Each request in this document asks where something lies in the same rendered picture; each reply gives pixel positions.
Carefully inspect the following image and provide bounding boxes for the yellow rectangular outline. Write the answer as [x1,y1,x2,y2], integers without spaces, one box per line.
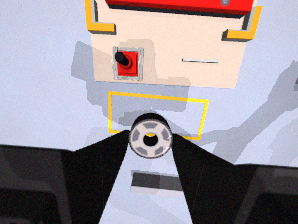
[108,91,209,140]

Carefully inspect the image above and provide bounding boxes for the grey wheel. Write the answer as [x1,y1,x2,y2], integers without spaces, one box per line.
[128,113,173,159]

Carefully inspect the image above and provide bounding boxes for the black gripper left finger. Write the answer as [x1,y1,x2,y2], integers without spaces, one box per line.
[0,130,130,224]

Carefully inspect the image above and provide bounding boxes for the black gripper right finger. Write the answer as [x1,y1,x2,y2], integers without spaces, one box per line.
[171,133,298,224]

